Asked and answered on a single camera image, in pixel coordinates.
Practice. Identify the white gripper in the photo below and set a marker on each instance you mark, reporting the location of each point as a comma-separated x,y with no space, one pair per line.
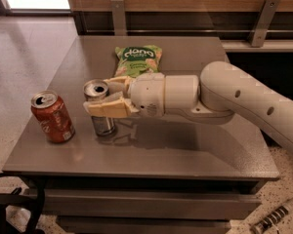
147,94

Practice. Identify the silver blue redbull can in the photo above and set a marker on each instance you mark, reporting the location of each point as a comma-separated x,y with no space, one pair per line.
96,90

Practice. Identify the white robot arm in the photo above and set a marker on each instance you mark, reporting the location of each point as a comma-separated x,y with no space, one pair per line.
220,91

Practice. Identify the red coke can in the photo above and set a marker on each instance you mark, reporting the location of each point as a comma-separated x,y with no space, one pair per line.
51,113

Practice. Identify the green chip bag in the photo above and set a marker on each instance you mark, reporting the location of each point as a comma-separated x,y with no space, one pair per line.
136,60

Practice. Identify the grey table with drawers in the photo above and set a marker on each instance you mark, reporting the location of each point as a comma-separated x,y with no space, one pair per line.
153,175

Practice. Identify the black chair base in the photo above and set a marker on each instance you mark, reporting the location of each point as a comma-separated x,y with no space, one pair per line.
33,205

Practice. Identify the striped tool on floor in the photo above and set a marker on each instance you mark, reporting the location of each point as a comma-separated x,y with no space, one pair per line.
273,218

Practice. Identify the left metal wall bracket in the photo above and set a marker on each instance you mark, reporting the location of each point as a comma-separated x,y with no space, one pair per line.
119,17

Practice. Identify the metal wall bracket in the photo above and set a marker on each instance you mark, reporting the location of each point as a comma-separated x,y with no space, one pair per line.
260,29
119,17

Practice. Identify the right metal wall bracket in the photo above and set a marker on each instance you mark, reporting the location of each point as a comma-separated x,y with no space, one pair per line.
260,29

